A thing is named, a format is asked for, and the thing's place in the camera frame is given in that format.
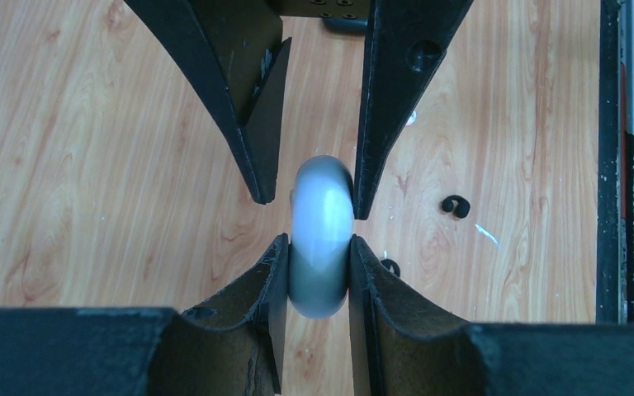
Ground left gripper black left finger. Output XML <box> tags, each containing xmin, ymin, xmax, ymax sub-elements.
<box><xmin>0</xmin><ymin>234</ymin><xmax>289</xmax><ymax>395</ymax></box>

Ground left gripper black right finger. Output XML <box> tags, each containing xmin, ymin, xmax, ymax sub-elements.
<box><xmin>348</xmin><ymin>236</ymin><xmax>634</xmax><ymax>395</ymax></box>

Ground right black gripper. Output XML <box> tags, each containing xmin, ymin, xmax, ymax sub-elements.
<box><xmin>127</xmin><ymin>0</ymin><xmax>472</xmax><ymax>220</ymax></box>

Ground white earbud charging case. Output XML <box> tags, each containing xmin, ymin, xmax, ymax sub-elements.
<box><xmin>288</xmin><ymin>155</ymin><xmax>353</xmax><ymax>319</ymax></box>

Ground left black earbud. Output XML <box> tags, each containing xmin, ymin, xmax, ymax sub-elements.
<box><xmin>381</xmin><ymin>258</ymin><xmax>401</xmax><ymax>277</ymax></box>

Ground black earbud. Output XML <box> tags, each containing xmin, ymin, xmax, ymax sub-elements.
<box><xmin>440</xmin><ymin>195</ymin><xmax>471</xmax><ymax>219</ymax></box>
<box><xmin>381</xmin><ymin>258</ymin><xmax>401</xmax><ymax>277</ymax></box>

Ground right white earbud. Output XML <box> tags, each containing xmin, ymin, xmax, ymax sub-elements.
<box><xmin>405</xmin><ymin>110</ymin><xmax>418</xmax><ymax>126</ymax></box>

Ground right black earbud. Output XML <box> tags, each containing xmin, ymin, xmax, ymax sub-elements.
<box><xmin>440</xmin><ymin>195</ymin><xmax>471</xmax><ymax>219</ymax></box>

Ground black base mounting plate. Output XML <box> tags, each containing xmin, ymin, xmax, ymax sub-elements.
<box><xmin>595</xmin><ymin>1</ymin><xmax>634</xmax><ymax>325</ymax></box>

